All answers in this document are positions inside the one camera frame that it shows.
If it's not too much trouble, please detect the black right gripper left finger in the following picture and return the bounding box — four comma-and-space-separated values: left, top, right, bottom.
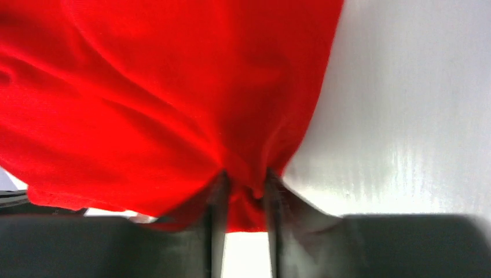
1, 173, 230, 277

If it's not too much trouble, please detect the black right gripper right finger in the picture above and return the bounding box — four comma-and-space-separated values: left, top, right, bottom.
263, 171, 490, 277

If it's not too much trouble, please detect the red t-shirt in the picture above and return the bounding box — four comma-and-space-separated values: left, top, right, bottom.
1, 1, 343, 232

